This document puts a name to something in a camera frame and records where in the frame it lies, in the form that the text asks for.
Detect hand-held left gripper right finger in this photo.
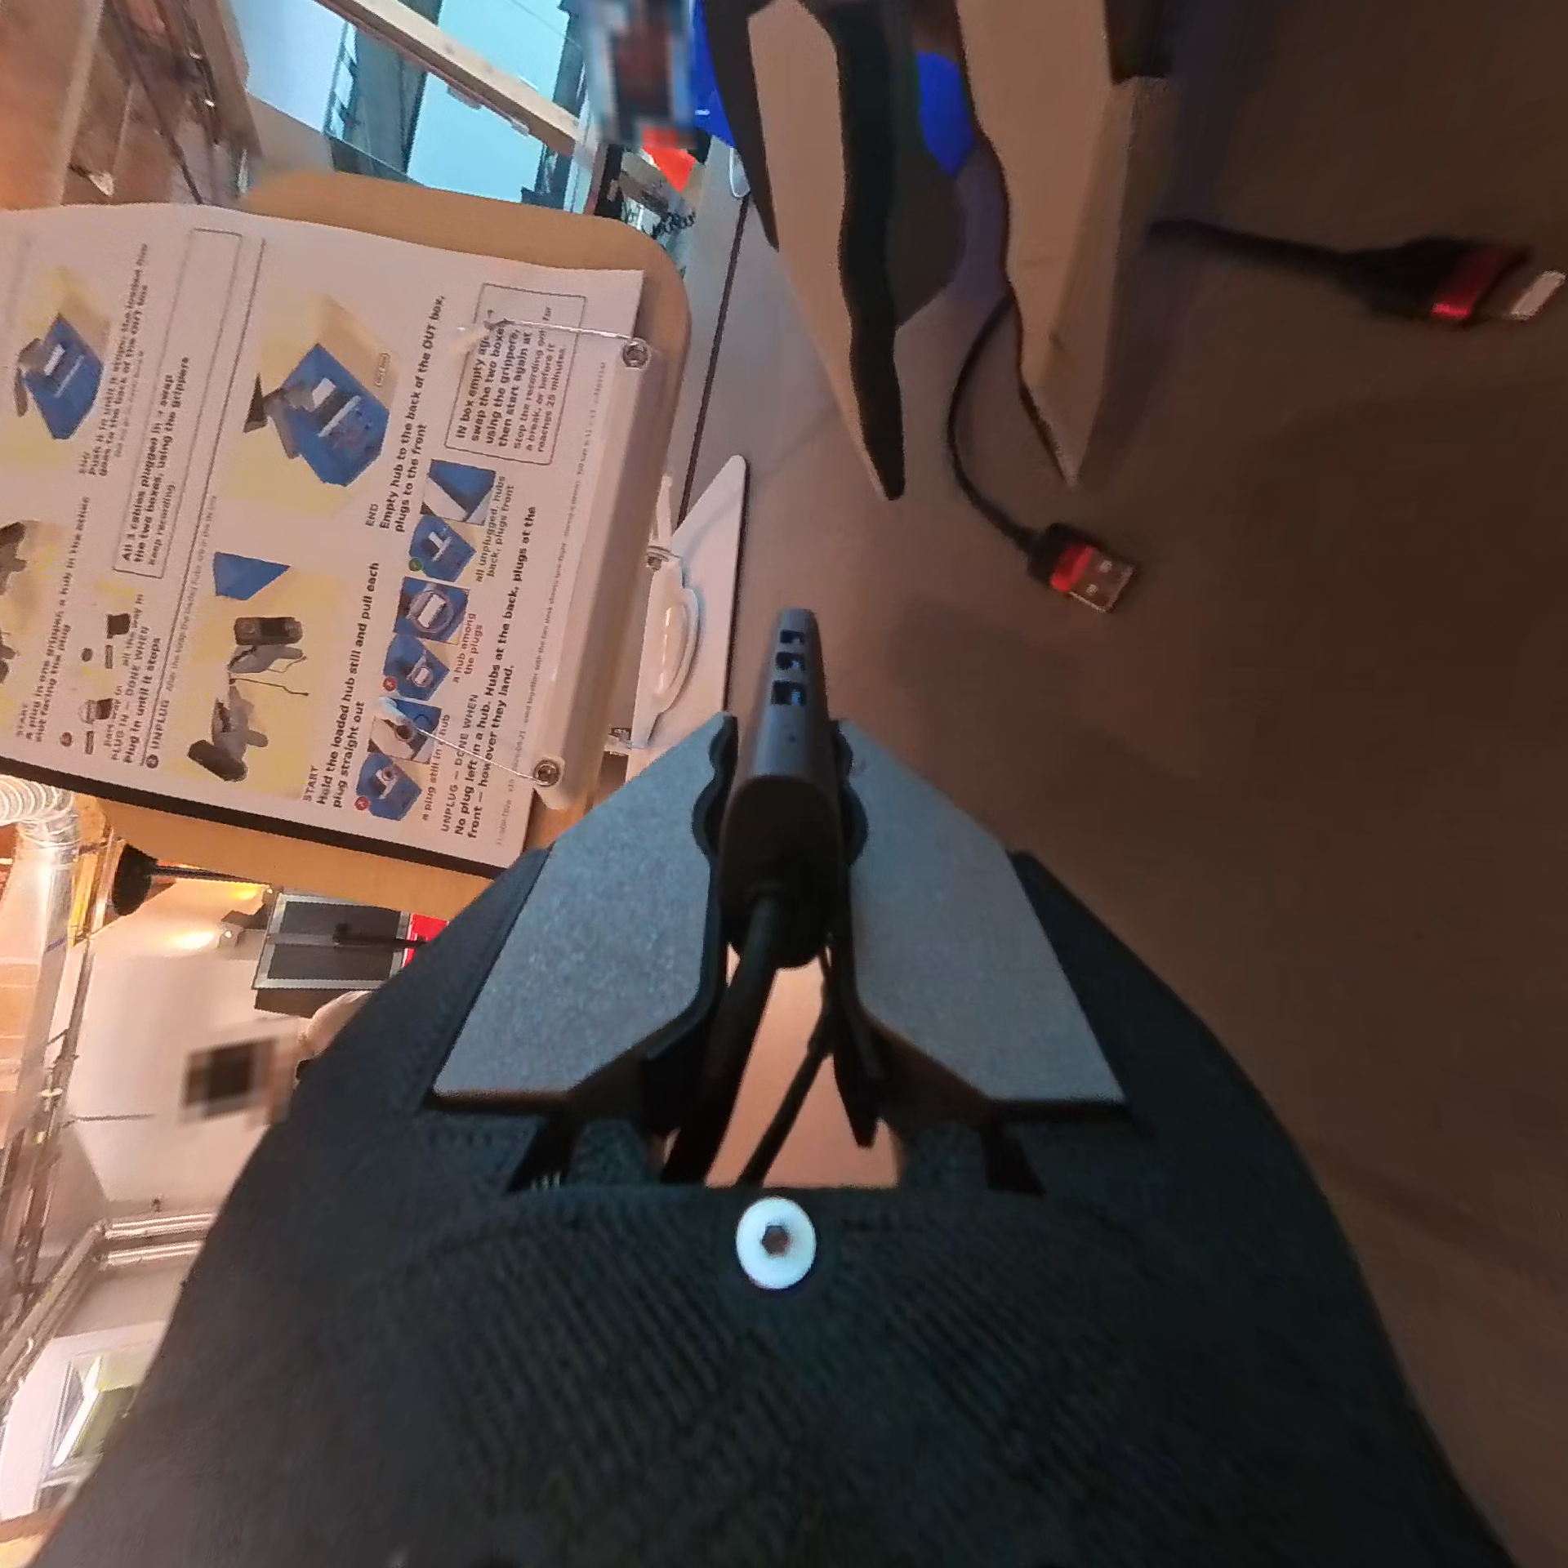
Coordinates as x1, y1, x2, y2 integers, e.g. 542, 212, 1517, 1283
833, 721, 1129, 1149

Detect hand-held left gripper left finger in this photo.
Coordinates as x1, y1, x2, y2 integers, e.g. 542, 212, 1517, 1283
431, 713, 738, 1135

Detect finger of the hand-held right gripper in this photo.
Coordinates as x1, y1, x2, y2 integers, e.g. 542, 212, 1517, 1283
954, 0, 1173, 488
701, 0, 929, 502

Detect black hub cable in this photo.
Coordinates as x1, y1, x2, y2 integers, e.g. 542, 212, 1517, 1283
659, 898, 849, 1187

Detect grey usb hub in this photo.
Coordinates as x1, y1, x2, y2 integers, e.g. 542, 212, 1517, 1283
717, 605, 861, 972

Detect metal equipment case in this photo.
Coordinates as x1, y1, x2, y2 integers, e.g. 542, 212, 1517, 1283
249, 892, 414, 997

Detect white stand base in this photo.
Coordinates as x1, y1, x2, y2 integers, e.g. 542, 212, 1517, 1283
604, 453, 752, 754

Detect white sheet holder bar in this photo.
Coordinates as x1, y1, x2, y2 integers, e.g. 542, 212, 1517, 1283
530, 334, 684, 814

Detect black round base stand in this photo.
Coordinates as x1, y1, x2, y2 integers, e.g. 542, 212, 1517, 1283
107, 849, 266, 917

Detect printed instruction sheet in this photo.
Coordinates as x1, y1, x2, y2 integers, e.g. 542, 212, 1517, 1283
0, 202, 647, 875

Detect wooden post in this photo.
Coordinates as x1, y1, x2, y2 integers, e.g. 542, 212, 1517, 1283
317, 0, 585, 158

